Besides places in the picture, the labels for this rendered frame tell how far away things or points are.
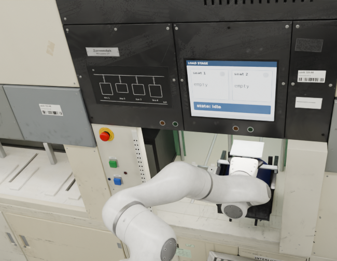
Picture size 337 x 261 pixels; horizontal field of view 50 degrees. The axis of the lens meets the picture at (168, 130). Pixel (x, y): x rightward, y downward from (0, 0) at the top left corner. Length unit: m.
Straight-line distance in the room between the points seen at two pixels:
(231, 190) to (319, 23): 0.53
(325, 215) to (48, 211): 1.36
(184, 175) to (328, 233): 0.81
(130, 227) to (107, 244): 1.15
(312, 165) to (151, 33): 0.67
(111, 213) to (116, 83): 0.55
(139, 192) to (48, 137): 0.81
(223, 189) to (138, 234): 0.33
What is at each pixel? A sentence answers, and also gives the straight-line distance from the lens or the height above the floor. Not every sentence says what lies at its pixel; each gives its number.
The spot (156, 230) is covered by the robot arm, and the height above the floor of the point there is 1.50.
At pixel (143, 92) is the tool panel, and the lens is 1.28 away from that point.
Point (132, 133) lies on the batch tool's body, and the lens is 1.41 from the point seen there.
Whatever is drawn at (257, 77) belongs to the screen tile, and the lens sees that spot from 1.15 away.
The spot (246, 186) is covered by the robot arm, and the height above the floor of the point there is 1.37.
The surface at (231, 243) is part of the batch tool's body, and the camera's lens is 1.69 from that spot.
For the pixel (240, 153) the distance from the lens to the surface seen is 1.41.
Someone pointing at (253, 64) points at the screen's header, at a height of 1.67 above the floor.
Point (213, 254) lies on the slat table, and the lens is 1.72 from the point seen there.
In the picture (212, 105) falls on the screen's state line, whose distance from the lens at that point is 1.23.
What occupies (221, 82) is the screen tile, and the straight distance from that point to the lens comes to 1.18.
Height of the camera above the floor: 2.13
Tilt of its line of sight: 33 degrees down
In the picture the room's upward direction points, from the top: 8 degrees counter-clockwise
